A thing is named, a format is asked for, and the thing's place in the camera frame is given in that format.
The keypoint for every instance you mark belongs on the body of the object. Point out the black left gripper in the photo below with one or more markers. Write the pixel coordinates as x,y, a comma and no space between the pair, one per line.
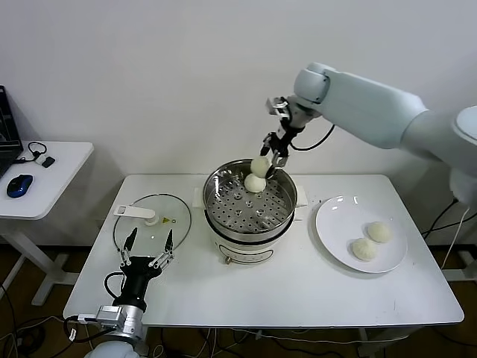
136,277

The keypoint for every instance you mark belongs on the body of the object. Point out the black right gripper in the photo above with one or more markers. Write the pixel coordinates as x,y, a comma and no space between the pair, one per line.
283,139

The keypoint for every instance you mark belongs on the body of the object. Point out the white steamed baozi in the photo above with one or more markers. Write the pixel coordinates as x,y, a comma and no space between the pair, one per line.
363,250
255,184
379,232
259,166

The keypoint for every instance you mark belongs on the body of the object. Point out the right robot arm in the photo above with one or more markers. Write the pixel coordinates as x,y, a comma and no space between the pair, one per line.
372,108

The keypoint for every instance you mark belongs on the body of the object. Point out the stainless steel steamer basket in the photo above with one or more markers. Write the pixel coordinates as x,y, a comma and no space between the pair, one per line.
249,212

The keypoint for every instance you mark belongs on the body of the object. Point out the white electric pot base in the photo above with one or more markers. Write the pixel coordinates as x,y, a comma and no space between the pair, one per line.
246,250

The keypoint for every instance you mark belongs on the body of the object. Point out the white round plate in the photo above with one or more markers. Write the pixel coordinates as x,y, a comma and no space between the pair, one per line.
335,238

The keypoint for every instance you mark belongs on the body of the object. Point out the white side table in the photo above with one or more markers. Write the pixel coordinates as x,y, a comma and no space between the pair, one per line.
56,186

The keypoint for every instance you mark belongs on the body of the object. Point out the small black white dongle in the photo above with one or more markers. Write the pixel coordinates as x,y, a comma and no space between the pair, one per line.
48,162

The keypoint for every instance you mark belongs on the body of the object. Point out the blue computer mouse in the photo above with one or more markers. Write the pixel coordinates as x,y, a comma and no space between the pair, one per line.
20,185

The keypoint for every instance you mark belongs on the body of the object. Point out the black laptop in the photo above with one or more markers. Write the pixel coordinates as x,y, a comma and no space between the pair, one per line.
7,149

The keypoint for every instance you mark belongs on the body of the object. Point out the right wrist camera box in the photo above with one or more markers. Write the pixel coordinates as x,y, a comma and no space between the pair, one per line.
275,106

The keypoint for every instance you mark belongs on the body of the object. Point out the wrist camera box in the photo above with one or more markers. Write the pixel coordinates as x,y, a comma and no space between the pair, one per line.
275,106
110,316

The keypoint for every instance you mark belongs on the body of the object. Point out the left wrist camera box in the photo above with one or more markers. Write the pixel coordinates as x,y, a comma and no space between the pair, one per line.
110,316

